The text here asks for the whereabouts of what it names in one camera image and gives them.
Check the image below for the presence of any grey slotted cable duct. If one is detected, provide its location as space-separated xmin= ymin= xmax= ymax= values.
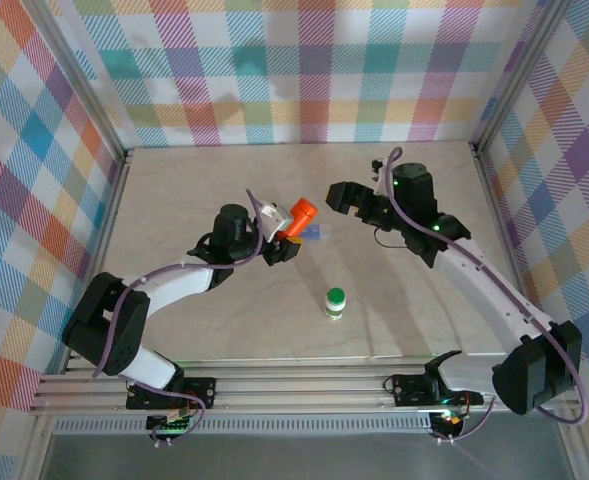
xmin=53 ymin=418 xmax=435 ymax=435

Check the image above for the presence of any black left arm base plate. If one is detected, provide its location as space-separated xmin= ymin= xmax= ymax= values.
xmin=126 ymin=375 xmax=218 ymax=411

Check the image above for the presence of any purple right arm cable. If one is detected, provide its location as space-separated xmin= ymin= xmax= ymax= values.
xmin=373 ymin=146 xmax=589 ymax=447

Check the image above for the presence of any aluminium table side rail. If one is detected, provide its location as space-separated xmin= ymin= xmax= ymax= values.
xmin=63 ymin=147 xmax=135 ymax=374
xmin=468 ymin=142 xmax=550 ymax=371

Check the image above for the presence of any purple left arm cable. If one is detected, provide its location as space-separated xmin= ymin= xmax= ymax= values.
xmin=91 ymin=188 xmax=265 ymax=447

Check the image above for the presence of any aluminium frame post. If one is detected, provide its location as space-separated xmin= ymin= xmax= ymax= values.
xmin=473 ymin=0 xmax=575 ymax=156
xmin=23 ymin=0 xmax=133 ymax=164

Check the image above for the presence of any white pill bottle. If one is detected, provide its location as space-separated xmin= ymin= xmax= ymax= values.
xmin=323 ymin=287 xmax=348 ymax=322

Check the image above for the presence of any orange pill bottle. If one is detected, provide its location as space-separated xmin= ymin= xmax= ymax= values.
xmin=282 ymin=196 xmax=321 ymax=239

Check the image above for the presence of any grey metal sheet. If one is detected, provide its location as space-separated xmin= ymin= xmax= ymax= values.
xmin=38 ymin=432 xmax=575 ymax=480

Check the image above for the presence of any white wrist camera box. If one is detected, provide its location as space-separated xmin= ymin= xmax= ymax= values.
xmin=371 ymin=157 xmax=391 ymax=197
xmin=259 ymin=201 xmax=295 ymax=240

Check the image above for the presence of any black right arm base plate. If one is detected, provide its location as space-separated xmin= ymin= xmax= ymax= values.
xmin=390 ymin=372 xmax=485 ymax=409

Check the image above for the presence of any aluminium mounting rail beam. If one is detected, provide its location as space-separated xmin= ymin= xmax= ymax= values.
xmin=27 ymin=357 xmax=581 ymax=417

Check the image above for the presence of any plaid cloth panel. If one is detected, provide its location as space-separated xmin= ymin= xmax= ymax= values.
xmin=0 ymin=0 xmax=125 ymax=480
xmin=48 ymin=0 xmax=550 ymax=149
xmin=478 ymin=0 xmax=589 ymax=480

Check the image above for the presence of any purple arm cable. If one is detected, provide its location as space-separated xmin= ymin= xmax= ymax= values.
xmin=91 ymin=188 xmax=265 ymax=447
xmin=373 ymin=146 xmax=589 ymax=447

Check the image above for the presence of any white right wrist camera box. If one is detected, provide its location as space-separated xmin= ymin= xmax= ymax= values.
xmin=371 ymin=157 xmax=391 ymax=197

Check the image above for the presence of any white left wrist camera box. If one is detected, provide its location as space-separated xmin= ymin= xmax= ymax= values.
xmin=259 ymin=201 xmax=295 ymax=240

